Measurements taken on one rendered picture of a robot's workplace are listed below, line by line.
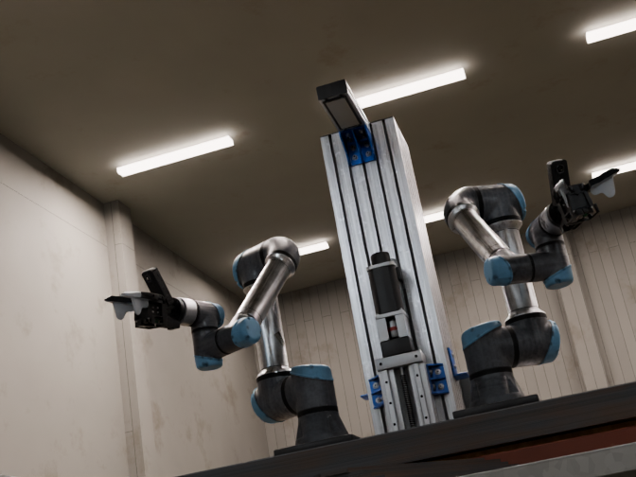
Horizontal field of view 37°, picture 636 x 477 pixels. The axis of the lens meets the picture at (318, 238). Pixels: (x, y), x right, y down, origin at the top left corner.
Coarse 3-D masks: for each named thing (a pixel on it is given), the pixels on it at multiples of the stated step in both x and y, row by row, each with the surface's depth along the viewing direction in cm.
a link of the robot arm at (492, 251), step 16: (464, 192) 274; (448, 208) 271; (464, 208) 268; (448, 224) 271; (464, 224) 263; (480, 224) 259; (480, 240) 253; (496, 240) 250; (480, 256) 252; (496, 256) 242; (512, 256) 242; (528, 256) 242; (496, 272) 239; (512, 272) 240; (528, 272) 241
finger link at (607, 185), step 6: (612, 168) 226; (618, 168) 225; (600, 174) 229; (606, 174) 228; (612, 174) 226; (594, 180) 229; (600, 180) 229; (606, 180) 228; (612, 180) 227; (594, 186) 231; (600, 186) 230; (606, 186) 229; (612, 186) 227; (594, 192) 231; (600, 192) 230; (606, 192) 229; (612, 192) 227
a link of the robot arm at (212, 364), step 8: (200, 328) 264; (208, 328) 264; (216, 328) 266; (192, 336) 266; (200, 336) 264; (208, 336) 262; (200, 344) 263; (208, 344) 260; (216, 344) 259; (200, 352) 262; (208, 352) 261; (216, 352) 260; (200, 360) 262; (208, 360) 261; (216, 360) 262; (200, 368) 263; (208, 368) 264; (216, 368) 265
